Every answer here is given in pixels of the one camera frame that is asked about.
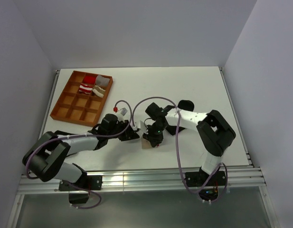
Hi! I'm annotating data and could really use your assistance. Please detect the red white striped sock roll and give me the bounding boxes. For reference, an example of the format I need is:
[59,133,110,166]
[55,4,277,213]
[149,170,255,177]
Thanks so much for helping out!
[78,84,93,95]

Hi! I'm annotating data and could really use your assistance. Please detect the purple cable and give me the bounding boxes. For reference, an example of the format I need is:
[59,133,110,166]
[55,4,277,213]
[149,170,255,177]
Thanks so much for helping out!
[25,100,136,209]
[132,96,229,202]

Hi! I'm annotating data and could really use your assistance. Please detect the beige white rolled sock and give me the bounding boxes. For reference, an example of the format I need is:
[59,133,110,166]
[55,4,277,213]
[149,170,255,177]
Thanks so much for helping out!
[92,85,105,98]

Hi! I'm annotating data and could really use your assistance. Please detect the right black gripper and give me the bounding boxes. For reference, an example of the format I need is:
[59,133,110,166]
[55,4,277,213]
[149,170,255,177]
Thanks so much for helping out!
[143,122,167,147]

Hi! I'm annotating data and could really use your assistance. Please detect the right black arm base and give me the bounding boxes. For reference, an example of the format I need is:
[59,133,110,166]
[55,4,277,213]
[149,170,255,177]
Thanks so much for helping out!
[184,171,228,203]

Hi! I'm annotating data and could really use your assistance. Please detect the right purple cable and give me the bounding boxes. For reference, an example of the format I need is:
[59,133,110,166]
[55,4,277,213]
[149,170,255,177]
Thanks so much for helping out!
[132,96,229,202]

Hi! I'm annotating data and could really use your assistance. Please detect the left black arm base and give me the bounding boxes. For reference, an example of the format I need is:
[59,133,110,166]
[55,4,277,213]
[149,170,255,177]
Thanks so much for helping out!
[58,175,103,209]

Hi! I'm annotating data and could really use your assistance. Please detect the grey rolled sock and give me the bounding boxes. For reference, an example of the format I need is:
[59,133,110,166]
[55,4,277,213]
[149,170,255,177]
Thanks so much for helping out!
[95,75,110,87]

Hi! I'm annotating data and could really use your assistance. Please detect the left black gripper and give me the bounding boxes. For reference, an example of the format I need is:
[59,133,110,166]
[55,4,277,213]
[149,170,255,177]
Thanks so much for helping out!
[107,120,140,142]

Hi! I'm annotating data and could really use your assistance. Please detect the red rolled sock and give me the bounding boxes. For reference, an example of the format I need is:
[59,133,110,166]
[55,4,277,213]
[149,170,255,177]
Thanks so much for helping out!
[82,73,98,85]

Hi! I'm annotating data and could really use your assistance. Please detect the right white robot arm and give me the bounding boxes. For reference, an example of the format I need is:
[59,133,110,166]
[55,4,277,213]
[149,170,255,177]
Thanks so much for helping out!
[142,103,236,185]

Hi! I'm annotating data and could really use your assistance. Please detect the orange compartment tray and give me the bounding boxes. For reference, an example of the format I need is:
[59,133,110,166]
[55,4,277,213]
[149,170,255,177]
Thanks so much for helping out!
[50,70,113,127]

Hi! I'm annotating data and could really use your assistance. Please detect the beige red sock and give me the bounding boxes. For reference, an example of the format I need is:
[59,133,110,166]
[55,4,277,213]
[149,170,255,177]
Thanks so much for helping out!
[141,138,159,150]

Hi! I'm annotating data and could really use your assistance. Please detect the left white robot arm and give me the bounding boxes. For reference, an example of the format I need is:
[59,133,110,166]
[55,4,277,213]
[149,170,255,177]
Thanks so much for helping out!
[22,114,139,190]

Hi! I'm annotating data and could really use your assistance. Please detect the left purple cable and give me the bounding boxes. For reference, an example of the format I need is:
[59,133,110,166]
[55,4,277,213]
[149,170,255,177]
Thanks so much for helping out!
[25,100,136,209]

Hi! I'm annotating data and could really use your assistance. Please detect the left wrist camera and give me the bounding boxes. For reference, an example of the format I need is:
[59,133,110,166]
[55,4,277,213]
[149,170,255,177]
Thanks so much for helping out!
[116,108,128,117]

